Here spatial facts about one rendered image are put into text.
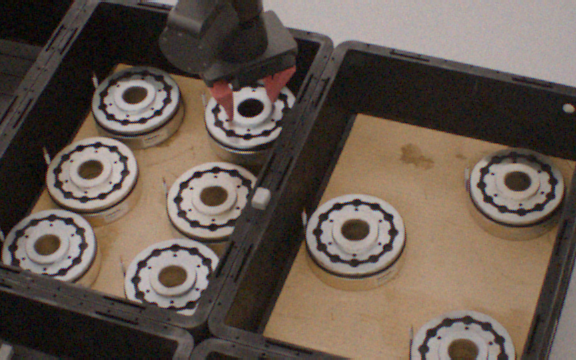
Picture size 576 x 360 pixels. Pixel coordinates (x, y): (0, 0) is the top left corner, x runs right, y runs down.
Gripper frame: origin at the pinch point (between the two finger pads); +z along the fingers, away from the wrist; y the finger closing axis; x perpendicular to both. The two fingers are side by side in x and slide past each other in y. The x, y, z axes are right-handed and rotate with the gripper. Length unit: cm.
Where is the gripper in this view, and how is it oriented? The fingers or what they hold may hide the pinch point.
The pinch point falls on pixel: (249, 103)
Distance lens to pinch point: 142.9
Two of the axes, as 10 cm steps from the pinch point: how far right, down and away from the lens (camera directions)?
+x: -4.2, -6.8, 6.0
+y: 9.0, -3.7, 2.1
